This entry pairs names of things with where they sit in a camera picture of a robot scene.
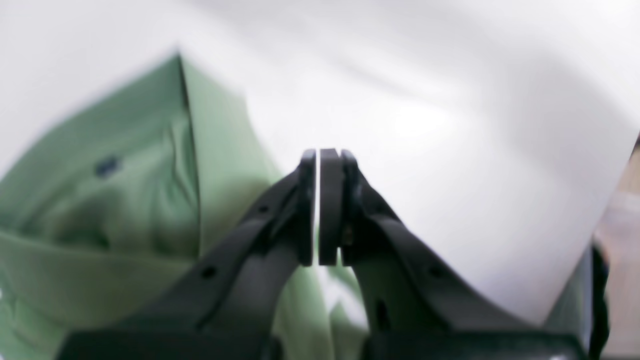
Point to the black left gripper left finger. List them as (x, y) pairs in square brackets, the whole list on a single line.
[(223, 308)]

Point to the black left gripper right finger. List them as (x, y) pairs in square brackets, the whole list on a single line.
[(418, 307)]

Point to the green t-shirt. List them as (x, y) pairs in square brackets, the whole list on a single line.
[(111, 207)]

